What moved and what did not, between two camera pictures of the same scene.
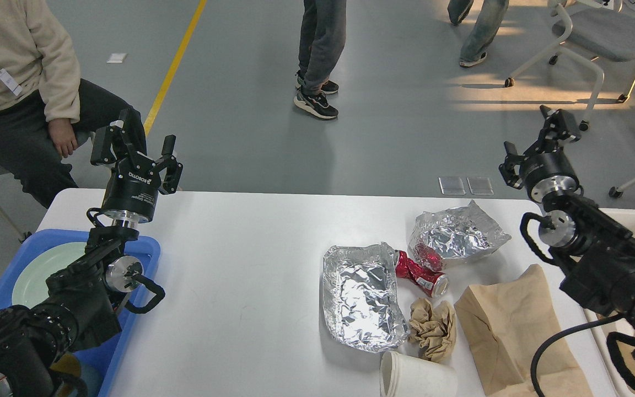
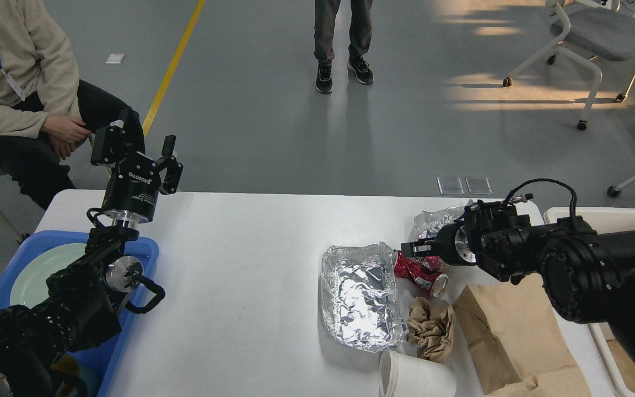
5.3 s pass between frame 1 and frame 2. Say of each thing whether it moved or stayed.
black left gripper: stayed
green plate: stayed
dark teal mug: stayed
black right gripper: moved
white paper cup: stayed
